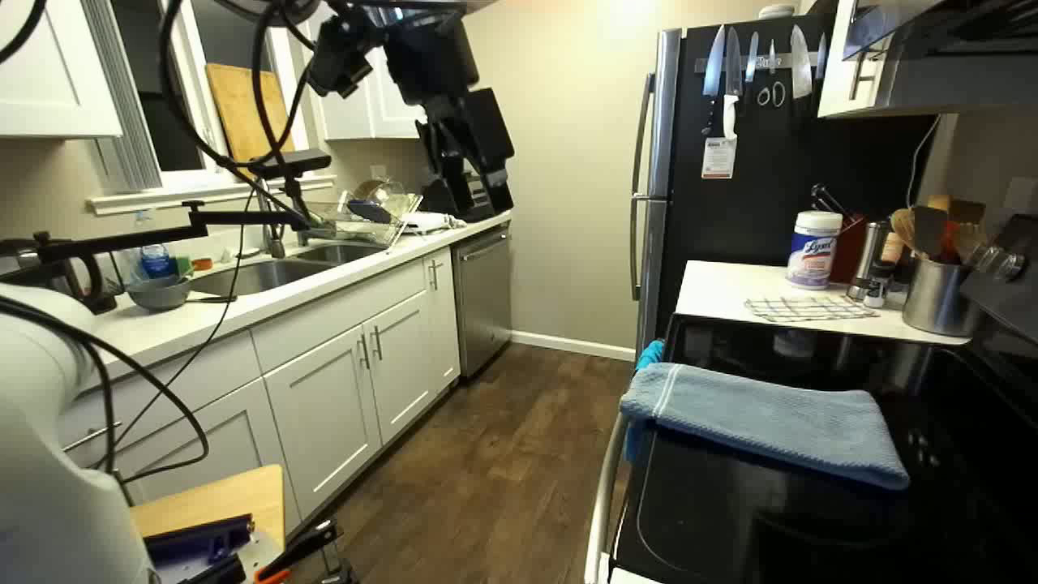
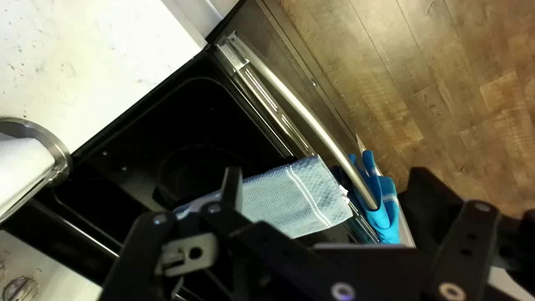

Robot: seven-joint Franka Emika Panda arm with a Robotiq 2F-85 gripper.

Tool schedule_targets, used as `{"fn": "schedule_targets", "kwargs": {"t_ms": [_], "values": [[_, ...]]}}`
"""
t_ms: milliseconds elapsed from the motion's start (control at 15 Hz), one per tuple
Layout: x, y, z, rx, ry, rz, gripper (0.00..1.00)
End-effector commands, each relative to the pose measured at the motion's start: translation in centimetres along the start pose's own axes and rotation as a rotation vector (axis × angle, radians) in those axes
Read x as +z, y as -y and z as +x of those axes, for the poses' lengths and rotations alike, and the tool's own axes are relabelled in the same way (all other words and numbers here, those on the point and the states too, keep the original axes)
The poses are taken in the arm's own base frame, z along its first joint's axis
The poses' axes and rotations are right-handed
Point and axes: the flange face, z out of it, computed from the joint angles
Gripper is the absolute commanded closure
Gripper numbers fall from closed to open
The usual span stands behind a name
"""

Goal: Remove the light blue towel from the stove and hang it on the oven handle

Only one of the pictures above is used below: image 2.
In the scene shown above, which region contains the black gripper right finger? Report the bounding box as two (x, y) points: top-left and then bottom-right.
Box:
(407, 166), (535, 301)

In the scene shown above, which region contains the black glass-top stove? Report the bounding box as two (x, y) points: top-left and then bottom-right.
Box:
(0, 0), (417, 301)

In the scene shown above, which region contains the bright blue white-striped towel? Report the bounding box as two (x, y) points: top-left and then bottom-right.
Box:
(348, 149), (405, 248)

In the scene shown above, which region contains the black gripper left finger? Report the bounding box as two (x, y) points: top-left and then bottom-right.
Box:
(99, 166), (246, 301)

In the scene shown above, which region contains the light blue towel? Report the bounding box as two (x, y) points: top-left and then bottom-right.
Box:
(178, 156), (355, 241)

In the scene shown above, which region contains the silver oven handle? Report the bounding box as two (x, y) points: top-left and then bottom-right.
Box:
(215, 30), (382, 213)

